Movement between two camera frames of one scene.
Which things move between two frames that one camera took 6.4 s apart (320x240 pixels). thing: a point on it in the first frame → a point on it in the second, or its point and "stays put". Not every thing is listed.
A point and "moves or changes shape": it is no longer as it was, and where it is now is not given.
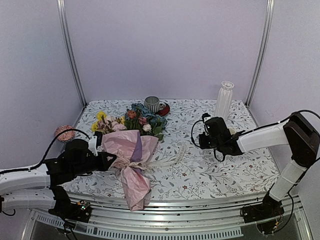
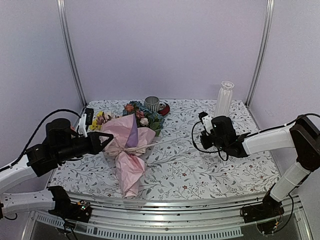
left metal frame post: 61,6 stays put
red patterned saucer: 164,111 stays put
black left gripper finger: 100,162 → 94,146
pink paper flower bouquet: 132,138 moves or changes shape
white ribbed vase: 225,100 stays put
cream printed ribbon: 125,162 → 139,149
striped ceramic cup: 152,103 stays put
